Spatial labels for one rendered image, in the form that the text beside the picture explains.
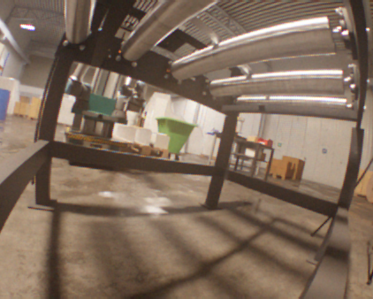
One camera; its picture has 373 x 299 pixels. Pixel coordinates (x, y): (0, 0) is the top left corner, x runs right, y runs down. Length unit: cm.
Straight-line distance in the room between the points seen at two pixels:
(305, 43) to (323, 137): 1030
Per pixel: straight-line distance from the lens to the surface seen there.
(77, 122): 222
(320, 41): 54
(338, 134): 1073
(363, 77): 56
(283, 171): 622
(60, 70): 90
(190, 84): 112
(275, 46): 58
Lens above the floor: 46
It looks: 2 degrees down
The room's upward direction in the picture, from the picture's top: 13 degrees clockwise
